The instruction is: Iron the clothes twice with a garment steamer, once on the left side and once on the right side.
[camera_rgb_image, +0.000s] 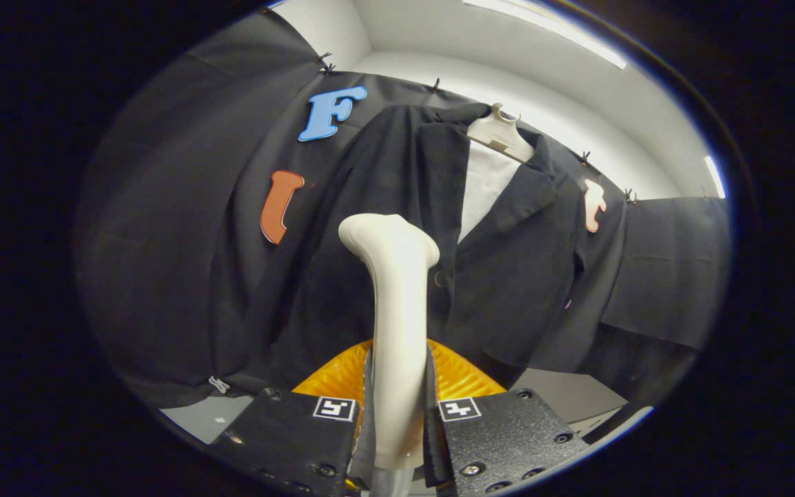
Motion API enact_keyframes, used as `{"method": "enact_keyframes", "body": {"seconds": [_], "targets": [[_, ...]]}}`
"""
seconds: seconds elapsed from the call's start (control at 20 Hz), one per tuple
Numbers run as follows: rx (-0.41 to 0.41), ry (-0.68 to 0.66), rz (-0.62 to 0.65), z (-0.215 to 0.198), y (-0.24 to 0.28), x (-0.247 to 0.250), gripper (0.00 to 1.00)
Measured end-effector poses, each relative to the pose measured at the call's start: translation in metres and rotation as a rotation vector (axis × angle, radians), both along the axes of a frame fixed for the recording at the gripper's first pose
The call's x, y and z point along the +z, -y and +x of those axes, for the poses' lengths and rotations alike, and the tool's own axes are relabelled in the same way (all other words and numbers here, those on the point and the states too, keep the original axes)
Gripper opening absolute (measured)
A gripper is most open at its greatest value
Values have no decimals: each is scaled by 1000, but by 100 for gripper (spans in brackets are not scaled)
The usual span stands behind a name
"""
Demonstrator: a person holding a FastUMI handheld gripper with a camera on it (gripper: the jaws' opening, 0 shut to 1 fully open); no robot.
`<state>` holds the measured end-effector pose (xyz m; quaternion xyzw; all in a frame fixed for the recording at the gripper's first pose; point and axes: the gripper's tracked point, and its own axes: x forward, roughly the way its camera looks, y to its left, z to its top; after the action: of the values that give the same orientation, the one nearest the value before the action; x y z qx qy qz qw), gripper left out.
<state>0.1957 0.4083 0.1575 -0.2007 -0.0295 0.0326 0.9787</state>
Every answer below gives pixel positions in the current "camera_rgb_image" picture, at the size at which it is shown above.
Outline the white clothes hanger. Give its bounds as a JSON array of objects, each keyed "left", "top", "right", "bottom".
[{"left": 467, "top": 102, "right": 535, "bottom": 164}]

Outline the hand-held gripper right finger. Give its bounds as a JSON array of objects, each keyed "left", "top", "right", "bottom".
[{"left": 425, "top": 337, "right": 588, "bottom": 497}]

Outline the white garment steamer wand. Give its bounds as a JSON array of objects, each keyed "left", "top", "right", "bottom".
[{"left": 337, "top": 213, "right": 441, "bottom": 497}]

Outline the black backdrop cloth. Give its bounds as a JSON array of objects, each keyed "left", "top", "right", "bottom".
[{"left": 73, "top": 10, "right": 729, "bottom": 411}]

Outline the black blazer jacket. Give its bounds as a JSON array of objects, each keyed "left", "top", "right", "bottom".
[{"left": 259, "top": 102, "right": 629, "bottom": 391}]

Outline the grey cabinet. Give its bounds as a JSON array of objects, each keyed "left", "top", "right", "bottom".
[{"left": 511, "top": 368, "right": 629, "bottom": 425}]

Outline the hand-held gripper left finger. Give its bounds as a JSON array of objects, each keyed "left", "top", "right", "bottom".
[{"left": 211, "top": 338, "right": 377, "bottom": 497}]

